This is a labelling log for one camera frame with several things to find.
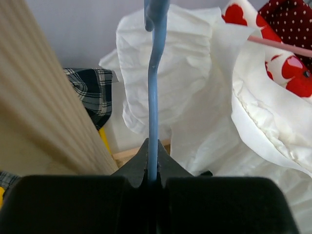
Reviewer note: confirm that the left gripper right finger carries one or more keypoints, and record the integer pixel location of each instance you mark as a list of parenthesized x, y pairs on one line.
[(219, 204)]

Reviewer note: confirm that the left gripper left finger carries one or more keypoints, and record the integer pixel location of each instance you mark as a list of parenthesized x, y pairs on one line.
[(78, 204)]

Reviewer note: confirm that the navy white plaid skirt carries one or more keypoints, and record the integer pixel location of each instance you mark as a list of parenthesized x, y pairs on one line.
[(92, 92)]

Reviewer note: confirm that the white red floral skirt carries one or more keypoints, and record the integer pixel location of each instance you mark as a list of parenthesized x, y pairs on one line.
[(289, 70)]

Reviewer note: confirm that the pink hanger with floral skirt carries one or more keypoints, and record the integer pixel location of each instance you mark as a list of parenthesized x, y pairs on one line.
[(275, 44)]

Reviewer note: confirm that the blue hanger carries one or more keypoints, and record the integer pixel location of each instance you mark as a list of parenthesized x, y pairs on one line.
[(155, 15)]

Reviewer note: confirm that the red polka dot skirt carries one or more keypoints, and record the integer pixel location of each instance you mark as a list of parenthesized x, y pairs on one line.
[(291, 20)]

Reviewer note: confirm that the white pleated dress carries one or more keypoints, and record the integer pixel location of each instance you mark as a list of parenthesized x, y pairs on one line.
[(222, 113)]

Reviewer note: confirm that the wooden clothes rack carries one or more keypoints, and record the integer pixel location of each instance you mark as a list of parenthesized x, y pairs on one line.
[(24, 49)]

